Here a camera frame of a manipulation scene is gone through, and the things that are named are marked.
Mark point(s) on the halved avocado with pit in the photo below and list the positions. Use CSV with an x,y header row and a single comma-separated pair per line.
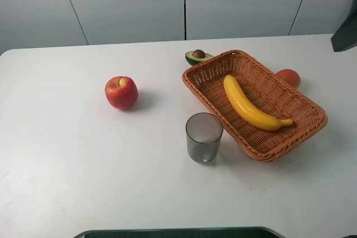
x,y
197,56

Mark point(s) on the red apple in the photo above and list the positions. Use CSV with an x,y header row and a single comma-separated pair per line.
x,y
121,92

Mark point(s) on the brown woven wicker basket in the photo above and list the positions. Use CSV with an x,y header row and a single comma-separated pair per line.
x,y
267,92

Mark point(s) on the grey translucent plastic cup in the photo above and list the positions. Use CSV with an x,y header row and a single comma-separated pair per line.
x,y
203,136

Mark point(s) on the orange round fruit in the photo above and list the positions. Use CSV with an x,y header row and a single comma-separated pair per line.
x,y
290,76

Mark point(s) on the yellow banana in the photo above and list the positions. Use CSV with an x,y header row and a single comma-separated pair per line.
x,y
247,111

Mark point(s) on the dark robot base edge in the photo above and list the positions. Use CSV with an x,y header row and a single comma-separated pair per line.
x,y
190,232

